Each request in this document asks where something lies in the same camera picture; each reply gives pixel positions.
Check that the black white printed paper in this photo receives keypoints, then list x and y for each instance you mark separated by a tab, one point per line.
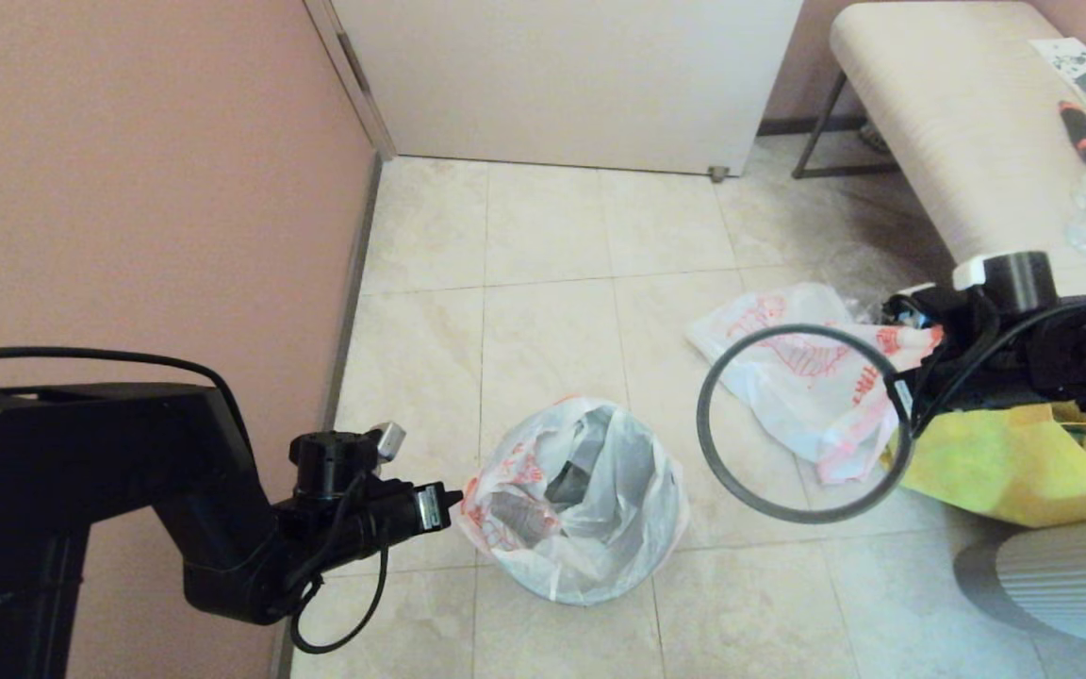
1085	66

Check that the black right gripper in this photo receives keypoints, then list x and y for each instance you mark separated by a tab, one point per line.
958	358

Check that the yellow fabric bag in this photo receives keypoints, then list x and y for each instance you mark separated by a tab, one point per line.
1005	462

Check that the white door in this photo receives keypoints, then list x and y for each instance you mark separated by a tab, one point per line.
552	75

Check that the orange black hand tool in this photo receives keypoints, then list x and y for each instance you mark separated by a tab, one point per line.
1082	137

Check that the grey door frame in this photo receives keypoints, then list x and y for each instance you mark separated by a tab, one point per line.
354	71

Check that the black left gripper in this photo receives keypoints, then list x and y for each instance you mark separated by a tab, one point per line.
373	523

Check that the white red-print plastic bag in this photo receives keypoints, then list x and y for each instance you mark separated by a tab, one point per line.
581	528

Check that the used white red plastic bag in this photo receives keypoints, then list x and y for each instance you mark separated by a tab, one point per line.
788	396

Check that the small metal door stopper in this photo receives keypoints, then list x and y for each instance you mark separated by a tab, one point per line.
718	173

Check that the white wood bench metal legs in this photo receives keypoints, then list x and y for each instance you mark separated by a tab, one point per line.
958	123

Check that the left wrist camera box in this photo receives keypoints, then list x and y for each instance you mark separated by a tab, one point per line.
390	438

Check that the clear plastic bag dark contents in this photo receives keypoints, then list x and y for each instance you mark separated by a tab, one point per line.
868	273

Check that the black round trash bin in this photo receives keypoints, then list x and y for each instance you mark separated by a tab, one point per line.
571	481

